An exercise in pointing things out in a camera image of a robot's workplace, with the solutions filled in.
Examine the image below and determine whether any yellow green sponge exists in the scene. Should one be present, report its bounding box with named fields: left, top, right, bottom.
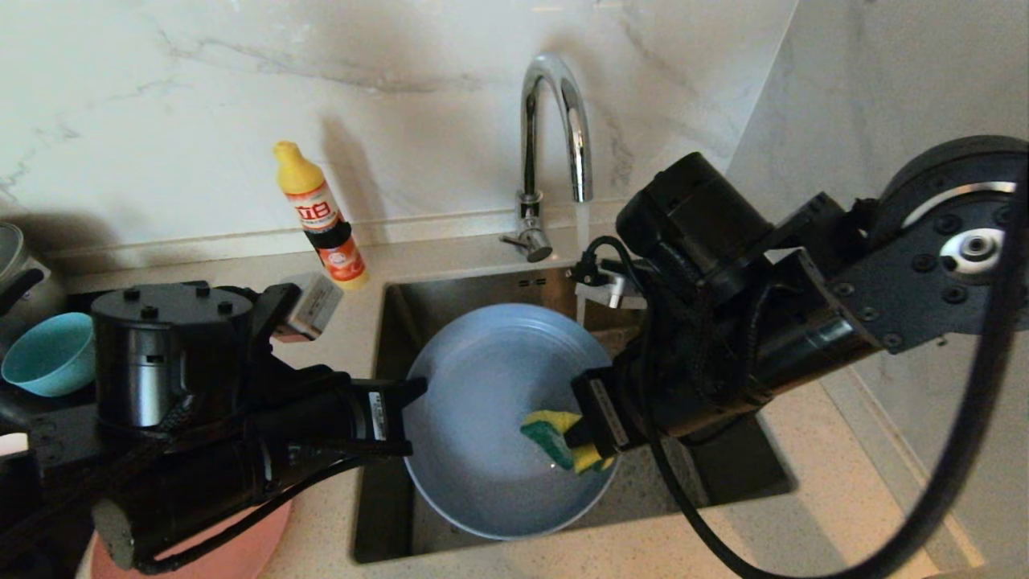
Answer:
left=519, top=410, right=617, bottom=475

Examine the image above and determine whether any blue grey plate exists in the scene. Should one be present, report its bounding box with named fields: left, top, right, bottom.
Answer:
left=402, top=302, right=624, bottom=540

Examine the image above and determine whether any orange dish soap bottle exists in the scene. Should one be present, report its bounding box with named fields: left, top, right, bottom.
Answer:
left=273, top=142, right=371, bottom=291

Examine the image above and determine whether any teal bowl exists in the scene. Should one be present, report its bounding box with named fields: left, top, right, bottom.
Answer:
left=1, top=312, right=97, bottom=399

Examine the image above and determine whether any chrome gooseneck faucet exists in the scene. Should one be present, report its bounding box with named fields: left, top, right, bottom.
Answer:
left=498, top=53, right=595, bottom=263

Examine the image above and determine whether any stainless steel sink basin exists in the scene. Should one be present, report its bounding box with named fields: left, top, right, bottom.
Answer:
left=351, top=265, right=797, bottom=565

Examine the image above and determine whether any pink plate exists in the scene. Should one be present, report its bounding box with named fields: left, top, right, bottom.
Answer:
left=88, top=499, right=294, bottom=579

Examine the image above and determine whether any stainless steel pot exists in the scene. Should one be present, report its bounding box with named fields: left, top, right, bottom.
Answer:
left=0, top=221, right=67, bottom=324

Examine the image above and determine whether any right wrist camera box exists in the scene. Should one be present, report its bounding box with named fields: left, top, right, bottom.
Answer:
left=575, top=259, right=649, bottom=311

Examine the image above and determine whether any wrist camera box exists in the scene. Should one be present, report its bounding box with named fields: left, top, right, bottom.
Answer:
left=575, top=259, right=649, bottom=311
left=273, top=272, right=345, bottom=343

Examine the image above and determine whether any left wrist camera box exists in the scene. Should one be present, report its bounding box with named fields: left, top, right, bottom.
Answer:
left=273, top=272, right=345, bottom=343

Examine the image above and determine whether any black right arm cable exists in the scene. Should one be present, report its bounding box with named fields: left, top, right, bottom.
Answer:
left=567, top=161, right=1029, bottom=579

